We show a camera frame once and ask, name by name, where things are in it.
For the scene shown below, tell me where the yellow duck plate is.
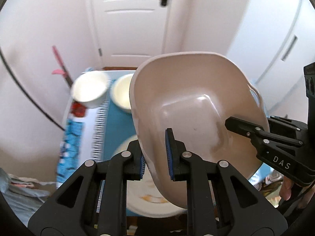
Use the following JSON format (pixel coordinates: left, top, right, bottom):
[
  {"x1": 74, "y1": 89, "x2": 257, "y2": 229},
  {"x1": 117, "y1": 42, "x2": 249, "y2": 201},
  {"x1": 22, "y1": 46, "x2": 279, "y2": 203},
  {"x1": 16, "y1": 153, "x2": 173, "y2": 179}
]
[{"x1": 111, "y1": 134, "x2": 187, "y2": 218}]

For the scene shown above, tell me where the beige plastic basin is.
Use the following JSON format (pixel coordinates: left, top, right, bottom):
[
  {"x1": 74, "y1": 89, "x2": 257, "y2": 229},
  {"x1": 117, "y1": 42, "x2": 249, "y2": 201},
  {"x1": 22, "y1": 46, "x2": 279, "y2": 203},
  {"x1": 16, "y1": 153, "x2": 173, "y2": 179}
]
[{"x1": 129, "y1": 52, "x2": 269, "y2": 208}]

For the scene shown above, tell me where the person's hand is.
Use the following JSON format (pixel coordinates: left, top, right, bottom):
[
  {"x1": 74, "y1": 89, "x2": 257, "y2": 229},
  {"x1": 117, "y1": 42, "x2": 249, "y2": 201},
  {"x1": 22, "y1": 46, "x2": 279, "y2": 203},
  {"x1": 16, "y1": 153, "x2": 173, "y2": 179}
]
[{"x1": 279, "y1": 176, "x2": 315, "y2": 208}]

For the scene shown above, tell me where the pile of cloths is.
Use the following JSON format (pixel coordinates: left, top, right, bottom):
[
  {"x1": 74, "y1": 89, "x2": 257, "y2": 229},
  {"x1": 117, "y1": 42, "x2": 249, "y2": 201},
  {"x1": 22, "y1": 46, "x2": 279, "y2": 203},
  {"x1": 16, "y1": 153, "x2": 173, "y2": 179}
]
[{"x1": 1, "y1": 169, "x2": 56, "y2": 226}]

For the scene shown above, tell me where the patterned tablecloth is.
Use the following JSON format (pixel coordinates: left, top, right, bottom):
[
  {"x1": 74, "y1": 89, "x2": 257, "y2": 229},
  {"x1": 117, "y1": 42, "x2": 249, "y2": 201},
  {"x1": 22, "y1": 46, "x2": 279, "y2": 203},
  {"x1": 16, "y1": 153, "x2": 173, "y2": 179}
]
[{"x1": 56, "y1": 70, "x2": 138, "y2": 190}]

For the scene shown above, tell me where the blue woven table mat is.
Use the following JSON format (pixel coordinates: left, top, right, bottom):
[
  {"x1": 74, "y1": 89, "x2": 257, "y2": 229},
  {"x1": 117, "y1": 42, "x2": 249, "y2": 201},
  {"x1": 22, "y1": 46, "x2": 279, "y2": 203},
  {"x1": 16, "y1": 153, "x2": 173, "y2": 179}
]
[{"x1": 102, "y1": 94, "x2": 136, "y2": 161}]

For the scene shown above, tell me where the white cabinet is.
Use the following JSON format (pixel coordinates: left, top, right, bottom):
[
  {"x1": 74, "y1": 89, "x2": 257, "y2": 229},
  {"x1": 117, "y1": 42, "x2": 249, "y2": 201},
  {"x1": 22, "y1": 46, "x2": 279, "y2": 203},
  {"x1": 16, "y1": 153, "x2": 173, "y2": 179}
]
[{"x1": 227, "y1": 0, "x2": 314, "y2": 111}]

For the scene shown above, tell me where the white ribbed bowl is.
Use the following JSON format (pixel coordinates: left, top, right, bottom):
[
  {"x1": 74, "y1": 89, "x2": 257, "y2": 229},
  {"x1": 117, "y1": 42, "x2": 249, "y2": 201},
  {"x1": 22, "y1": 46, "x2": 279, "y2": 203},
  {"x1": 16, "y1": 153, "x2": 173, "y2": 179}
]
[{"x1": 70, "y1": 71, "x2": 111, "y2": 109}]

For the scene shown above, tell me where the cream yellow-spotted bowl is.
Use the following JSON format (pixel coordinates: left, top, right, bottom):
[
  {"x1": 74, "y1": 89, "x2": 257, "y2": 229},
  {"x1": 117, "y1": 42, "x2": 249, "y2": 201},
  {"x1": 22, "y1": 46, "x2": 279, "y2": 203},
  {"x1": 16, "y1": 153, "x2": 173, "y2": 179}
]
[{"x1": 110, "y1": 74, "x2": 133, "y2": 113}]

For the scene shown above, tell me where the pink mop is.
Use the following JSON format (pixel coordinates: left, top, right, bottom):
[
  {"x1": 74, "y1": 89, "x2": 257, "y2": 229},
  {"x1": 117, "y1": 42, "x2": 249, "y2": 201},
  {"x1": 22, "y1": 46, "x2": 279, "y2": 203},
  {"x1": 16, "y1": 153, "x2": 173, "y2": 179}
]
[{"x1": 51, "y1": 45, "x2": 73, "y2": 88}]

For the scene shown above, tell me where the white door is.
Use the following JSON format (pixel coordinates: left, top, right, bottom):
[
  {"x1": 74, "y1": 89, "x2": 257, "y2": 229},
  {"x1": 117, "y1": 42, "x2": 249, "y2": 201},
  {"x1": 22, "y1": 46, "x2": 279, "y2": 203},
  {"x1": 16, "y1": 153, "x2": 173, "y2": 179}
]
[{"x1": 84, "y1": 0, "x2": 195, "y2": 69}]

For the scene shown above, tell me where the black curved cable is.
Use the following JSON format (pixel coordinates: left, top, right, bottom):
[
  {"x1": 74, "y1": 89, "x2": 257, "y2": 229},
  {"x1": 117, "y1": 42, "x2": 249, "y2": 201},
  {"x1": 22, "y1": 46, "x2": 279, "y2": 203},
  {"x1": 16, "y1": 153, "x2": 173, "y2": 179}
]
[{"x1": 0, "y1": 47, "x2": 67, "y2": 131}]

